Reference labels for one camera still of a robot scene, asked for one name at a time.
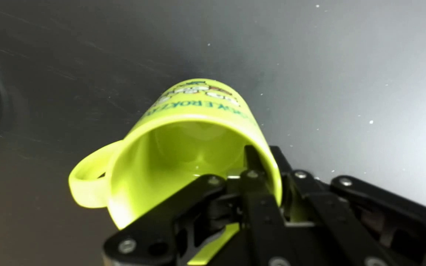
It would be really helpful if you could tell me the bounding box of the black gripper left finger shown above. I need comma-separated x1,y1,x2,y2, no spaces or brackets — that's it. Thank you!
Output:
102,146,293,266

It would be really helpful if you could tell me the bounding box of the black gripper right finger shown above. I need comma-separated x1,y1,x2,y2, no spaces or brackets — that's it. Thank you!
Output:
270,146,426,266

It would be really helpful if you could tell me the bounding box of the lime green ceramic mug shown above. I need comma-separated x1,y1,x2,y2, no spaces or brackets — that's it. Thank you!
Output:
66,77,284,232

